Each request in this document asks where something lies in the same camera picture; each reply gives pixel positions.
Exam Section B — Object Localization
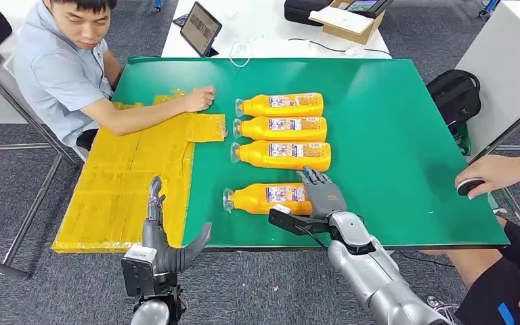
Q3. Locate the orange detergent bottle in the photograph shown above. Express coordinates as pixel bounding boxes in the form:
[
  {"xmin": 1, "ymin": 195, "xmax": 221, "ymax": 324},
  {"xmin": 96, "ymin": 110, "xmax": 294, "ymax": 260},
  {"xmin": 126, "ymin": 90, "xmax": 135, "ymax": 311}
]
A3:
[
  {"xmin": 222, "ymin": 181, "xmax": 315, "ymax": 216},
  {"xmin": 234, "ymin": 92, "xmax": 324, "ymax": 118},
  {"xmin": 232, "ymin": 116, "xmax": 328, "ymax": 143},
  {"xmin": 230, "ymin": 139, "xmax": 332, "ymax": 173}
]

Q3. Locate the round black white device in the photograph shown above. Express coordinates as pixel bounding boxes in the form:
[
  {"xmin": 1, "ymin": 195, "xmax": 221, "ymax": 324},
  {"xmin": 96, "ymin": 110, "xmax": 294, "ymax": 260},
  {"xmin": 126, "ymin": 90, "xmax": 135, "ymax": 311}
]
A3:
[{"xmin": 456, "ymin": 177, "xmax": 486, "ymax": 197}]

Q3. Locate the green bag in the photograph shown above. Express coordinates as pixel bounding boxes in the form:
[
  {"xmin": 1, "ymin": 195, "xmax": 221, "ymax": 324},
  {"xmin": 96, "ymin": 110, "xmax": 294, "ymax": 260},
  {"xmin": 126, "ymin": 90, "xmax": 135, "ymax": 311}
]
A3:
[{"xmin": 454, "ymin": 122, "xmax": 473, "ymax": 157}]

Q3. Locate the black floor cable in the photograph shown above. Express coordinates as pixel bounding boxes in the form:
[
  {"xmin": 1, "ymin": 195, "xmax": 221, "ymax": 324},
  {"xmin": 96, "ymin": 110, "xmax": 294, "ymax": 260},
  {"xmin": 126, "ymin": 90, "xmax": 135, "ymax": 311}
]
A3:
[{"xmin": 396, "ymin": 251, "xmax": 456, "ymax": 269}]

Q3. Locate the black terminal with screen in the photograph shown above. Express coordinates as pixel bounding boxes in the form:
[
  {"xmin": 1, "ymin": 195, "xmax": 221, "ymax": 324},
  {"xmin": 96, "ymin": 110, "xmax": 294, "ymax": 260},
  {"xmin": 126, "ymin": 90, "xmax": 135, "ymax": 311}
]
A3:
[{"xmin": 344, "ymin": 0, "xmax": 394, "ymax": 20}]

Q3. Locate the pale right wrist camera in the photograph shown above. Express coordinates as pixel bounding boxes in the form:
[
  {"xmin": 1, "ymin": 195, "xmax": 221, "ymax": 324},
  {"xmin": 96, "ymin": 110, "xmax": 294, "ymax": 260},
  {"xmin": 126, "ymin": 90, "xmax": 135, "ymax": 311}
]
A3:
[{"xmin": 267, "ymin": 204, "xmax": 332, "ymax": 236}]

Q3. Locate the blue cart frame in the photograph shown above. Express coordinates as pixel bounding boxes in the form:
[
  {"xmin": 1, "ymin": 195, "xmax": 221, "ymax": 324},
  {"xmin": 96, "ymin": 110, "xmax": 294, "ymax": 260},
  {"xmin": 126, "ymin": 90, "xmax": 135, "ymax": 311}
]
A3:
[{"xmin": 477, "ymin": 0, "xmax": 502, "ymax": 19}]

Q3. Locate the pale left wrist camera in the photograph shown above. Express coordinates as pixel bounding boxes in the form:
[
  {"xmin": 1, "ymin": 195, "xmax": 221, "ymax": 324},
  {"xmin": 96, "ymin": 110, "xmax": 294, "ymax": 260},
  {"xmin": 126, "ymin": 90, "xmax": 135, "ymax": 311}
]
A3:
[{"xmin": 121, "ymin": 244, "xmax": 158, "ymax": 298}]

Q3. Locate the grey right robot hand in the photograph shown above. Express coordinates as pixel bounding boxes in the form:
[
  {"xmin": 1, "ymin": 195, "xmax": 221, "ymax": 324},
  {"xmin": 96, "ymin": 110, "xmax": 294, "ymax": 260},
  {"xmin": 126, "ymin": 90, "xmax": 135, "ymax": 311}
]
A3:
[{"xmin": 295, "ymin": 167, "xmax": 348, "ymax": 221}]

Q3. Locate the white looped cable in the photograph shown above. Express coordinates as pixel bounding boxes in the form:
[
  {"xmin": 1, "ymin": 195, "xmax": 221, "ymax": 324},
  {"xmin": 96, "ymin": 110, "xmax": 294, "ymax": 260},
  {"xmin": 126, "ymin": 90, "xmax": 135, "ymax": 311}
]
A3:
[{"xmin": 228, "ymin": 39, "xmax": 254, "ymax": 68}]

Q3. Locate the yellow taped cardboard sheet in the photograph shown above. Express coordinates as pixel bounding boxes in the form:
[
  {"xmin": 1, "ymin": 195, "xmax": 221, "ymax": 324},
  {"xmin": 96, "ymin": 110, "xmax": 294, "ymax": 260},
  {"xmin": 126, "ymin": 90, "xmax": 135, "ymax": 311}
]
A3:
[{"xmin": 51, "ymin": 89, "xmax": 228, "ymax": 255}]

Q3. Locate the metal chair ring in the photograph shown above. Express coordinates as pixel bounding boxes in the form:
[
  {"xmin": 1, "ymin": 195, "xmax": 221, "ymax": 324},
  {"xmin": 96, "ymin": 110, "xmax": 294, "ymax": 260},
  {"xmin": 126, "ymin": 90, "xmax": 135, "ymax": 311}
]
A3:
[{"xmin": 426, "ymin": 295, "xmax": 460, "ymax": 325}]

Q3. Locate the white flat sheet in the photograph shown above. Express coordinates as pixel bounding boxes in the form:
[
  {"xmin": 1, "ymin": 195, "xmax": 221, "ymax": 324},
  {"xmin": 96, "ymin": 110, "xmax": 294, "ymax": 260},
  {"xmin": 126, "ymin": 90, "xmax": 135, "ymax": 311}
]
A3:
[{"xmin": 308, "ymin": 5, "xmax": 374, "ymax": 36}]

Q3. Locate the metal desk frame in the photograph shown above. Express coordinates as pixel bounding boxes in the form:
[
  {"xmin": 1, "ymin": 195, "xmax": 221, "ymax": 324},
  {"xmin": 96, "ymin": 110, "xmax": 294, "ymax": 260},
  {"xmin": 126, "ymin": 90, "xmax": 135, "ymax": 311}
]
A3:
[{"xmin": 467, "ymin": 95, "xmax": 520, "ymax": 234}]

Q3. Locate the person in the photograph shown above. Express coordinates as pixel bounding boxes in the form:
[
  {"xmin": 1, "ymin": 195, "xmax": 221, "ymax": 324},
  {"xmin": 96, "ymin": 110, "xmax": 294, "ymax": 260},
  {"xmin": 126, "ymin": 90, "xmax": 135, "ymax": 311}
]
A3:
[
  {"xmin": 419, "ymin": 151, "xmax": 520, "ymax": 325},
  {"xmin": 12, "ymin": 0, "xmax": 217, "ymax": 151}
]

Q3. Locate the person's right hand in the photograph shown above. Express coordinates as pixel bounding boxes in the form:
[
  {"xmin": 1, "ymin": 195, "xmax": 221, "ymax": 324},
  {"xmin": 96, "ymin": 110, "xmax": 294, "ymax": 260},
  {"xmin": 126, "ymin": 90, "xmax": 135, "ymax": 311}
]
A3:
[
  {"xmin": 179, "ymin": 86, "xmax": 217, "ymax": 113},
  {"xmin": 455, "ymin": 154, "xmax": 519, "ymax": 200}
]

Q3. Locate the cardboard box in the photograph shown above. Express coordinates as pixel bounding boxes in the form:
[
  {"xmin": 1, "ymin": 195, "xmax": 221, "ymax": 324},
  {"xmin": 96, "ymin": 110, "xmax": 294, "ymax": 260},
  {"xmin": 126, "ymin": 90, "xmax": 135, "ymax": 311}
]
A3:
[{"xmin": 308, "ymin": 0, "xmax": 387, "ymax": 46}]

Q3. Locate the black tablet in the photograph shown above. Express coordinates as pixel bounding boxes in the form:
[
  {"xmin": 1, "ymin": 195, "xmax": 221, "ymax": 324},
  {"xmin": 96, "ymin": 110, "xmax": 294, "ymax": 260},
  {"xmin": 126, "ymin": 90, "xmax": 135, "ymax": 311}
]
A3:
[{"xmin": 179, "ymin": 1, "xmax": 223, "ymax": 58}]

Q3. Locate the black backpack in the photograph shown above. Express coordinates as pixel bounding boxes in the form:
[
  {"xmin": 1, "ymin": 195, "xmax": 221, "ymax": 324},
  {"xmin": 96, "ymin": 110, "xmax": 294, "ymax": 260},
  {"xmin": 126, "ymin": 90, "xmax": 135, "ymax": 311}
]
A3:
[{"xmin": 426, "ymin": 68, "xmax": 483, "ymax": 135}]

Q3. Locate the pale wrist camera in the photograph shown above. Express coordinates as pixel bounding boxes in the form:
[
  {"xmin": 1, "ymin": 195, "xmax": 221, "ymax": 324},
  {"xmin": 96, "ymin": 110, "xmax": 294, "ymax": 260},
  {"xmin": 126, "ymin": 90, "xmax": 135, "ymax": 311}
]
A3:
[
  {"xmin": 267, "ymin": 204, "xmax": 332, "ymax": 236},
  {"xmin": 121, "ymin": 244, "xmax": 158, "ymax": 298}
]

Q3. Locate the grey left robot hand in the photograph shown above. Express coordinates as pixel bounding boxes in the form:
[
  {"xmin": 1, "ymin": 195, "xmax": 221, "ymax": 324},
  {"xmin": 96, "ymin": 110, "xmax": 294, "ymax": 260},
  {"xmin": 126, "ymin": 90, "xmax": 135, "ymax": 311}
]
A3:
[{"xmin": 141, "ymin": 175, "xmax": 213, "ymax": 276}]

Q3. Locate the black desk cable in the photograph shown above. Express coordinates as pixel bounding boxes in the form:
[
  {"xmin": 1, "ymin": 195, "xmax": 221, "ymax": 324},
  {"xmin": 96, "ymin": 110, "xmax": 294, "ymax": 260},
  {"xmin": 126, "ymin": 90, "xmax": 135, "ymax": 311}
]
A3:
[{"xmin": 288, "ymin": 37, "xmax": 392, "ymax": 58}]

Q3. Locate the black case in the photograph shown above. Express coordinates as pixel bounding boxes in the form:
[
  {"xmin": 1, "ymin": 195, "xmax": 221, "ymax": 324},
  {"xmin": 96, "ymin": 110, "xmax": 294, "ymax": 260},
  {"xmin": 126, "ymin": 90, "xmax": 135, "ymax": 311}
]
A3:
[{"xmin": 283, "ymin": 0, "xmax": 334, "ymax": 27}]

